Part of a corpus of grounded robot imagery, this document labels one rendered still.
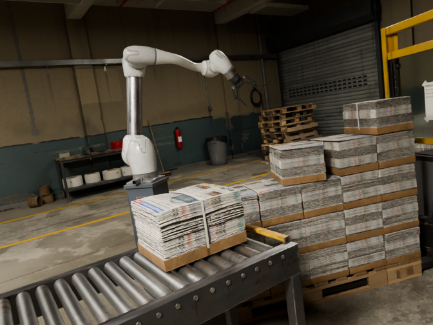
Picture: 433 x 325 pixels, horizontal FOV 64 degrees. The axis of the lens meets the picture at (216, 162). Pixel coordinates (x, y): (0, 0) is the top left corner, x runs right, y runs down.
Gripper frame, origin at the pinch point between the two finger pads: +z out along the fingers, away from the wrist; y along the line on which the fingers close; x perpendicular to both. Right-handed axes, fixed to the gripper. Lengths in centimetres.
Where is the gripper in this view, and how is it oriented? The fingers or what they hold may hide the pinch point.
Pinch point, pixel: (251, 97)
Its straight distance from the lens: 251.1
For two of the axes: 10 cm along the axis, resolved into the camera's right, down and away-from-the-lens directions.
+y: -7.2, 6.9, 0.6
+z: 6.7, 6.8, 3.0
